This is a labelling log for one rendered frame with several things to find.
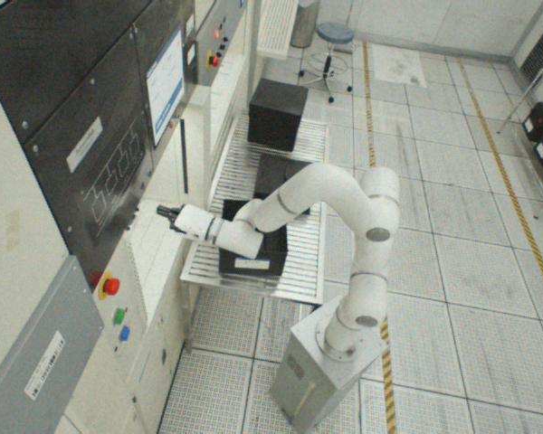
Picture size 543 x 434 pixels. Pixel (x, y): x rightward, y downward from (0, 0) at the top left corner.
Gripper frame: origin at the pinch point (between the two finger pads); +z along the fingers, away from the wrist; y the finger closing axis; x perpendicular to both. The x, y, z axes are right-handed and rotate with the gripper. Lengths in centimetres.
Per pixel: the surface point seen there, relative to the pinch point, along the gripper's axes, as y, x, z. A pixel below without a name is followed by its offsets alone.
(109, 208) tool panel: -26.7, 26.1, 1.6
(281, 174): 75, -30, -30
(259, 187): 62, -32, -22
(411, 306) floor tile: 86, -102, -139
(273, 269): 23, -37, -41
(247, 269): 20, -40, -31
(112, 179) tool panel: -23.3, 31.2, 2.7
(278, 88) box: 126, -14, -11
